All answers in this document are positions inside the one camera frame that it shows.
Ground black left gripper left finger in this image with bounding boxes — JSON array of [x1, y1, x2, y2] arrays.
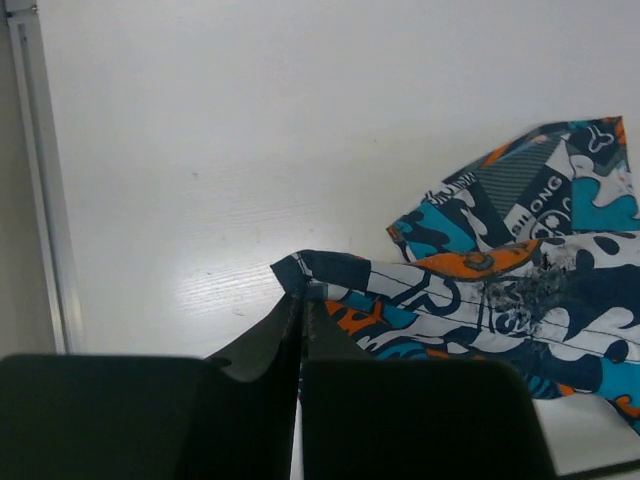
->
[[1, 296, 300, 479]]

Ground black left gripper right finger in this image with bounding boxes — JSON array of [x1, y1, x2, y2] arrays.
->
[[301, 302, 556, 479]]

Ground aluminium table edge rail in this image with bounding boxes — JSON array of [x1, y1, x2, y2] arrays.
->
[[2, 1, 85, 354]]

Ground colourful patterned shorts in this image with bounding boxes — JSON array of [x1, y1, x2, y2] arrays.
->
[[272, 117, 639, 428]]

